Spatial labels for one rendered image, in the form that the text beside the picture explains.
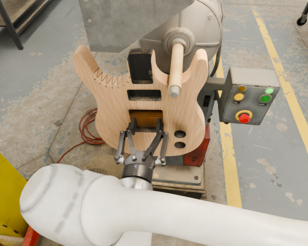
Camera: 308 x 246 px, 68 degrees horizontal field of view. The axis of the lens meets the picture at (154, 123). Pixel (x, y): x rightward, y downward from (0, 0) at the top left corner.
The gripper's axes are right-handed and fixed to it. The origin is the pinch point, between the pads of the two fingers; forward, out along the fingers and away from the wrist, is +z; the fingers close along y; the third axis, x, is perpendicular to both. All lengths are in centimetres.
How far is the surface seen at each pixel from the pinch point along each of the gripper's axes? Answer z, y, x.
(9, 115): 89, -157, -94
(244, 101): 17.2, 32.1, -7.0
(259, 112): 17.3, 38.7, -12.6
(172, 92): -4.8, 8.4, 16.0
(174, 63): 5.4, 8.5, 16.9
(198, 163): 33, 20, -74
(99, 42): -10.3, -3.3, 31.7
